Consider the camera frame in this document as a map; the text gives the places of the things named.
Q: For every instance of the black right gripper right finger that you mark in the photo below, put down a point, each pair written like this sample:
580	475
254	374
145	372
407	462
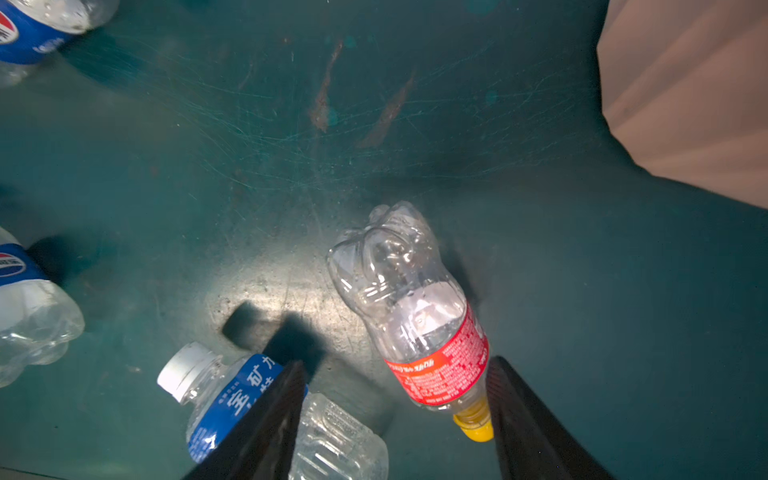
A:
531	443

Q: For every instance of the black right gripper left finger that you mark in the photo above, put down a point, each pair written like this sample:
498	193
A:
249	430

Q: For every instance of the blue label bottle white cap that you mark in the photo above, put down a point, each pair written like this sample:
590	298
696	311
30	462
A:
330	444

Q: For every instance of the red label bottle yellow cap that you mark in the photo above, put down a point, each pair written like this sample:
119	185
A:
390	273

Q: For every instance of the clear bottle blue label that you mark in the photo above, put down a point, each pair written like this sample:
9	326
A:
38	318

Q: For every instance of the pepsi bottle blue cap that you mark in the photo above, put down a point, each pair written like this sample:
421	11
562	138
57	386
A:
31	30

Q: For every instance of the pink plant pot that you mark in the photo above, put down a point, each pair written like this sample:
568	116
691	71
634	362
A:
684	90

